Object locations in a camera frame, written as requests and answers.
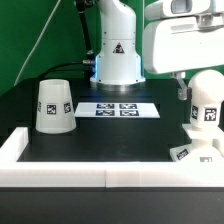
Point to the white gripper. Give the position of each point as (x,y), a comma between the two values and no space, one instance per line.
(178,44)

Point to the white lamp bulb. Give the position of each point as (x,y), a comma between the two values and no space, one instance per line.
(207,89)

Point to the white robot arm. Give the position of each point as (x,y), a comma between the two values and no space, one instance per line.
(118,66)

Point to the white lamp shade cone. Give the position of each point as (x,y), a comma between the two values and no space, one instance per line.
(55,113)

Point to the white marker sheet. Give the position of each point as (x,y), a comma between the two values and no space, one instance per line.
(117,110)

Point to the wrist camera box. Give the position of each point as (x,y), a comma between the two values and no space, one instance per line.
(161,9)

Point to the white foam wall frame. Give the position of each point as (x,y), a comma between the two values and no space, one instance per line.
(14,173)

